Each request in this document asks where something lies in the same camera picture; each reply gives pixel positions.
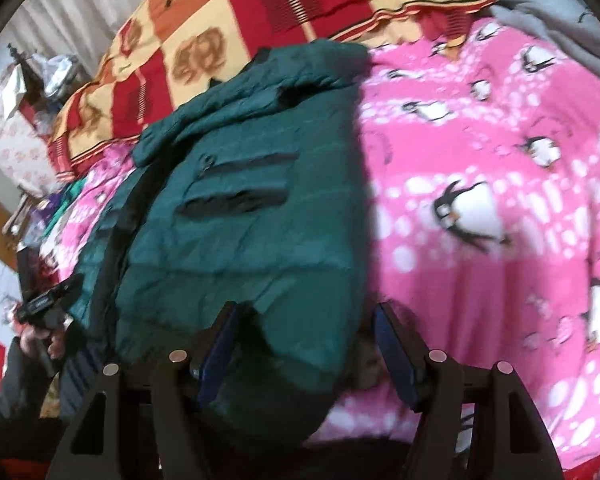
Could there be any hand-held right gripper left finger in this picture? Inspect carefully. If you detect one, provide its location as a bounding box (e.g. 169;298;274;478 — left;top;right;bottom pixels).
45;301;243;480

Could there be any green puffer jacket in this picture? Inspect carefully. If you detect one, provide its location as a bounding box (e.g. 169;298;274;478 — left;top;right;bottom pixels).
60;40;376;453

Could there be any dark wooden bedpost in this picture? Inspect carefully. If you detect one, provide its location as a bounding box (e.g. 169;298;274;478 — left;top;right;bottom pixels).
6;42;48;111

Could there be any person's left forearm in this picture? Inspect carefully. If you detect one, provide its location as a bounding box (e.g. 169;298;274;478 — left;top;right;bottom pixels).
0;335;56;423

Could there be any colourful clothes pile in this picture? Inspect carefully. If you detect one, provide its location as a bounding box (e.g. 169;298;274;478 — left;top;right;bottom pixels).
35;180;88;246

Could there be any silver plastic bag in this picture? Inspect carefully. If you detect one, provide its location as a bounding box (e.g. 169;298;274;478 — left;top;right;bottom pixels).
30;55;78;103

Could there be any person's left hand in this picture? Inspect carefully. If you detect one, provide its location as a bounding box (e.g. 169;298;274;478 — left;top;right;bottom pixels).
19;319;67;362

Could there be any red cream rose blanket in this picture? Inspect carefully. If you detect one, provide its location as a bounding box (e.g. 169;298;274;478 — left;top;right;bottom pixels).
47;0;518;183

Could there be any pink penguin blanket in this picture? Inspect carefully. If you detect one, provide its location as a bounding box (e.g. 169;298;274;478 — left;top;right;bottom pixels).
55;15;600;471

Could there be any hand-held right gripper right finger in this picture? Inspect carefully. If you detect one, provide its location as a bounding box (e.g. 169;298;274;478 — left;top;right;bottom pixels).
372;301;566;480

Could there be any grey cloth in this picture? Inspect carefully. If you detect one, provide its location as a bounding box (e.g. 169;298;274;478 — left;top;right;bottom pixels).
487;0;600;78

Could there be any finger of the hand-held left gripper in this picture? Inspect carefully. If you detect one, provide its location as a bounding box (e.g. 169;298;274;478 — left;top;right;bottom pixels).
52;274;87;307

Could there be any floral bed sheet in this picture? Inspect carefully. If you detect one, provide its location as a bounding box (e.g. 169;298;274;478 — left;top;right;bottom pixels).
0;67;58;198

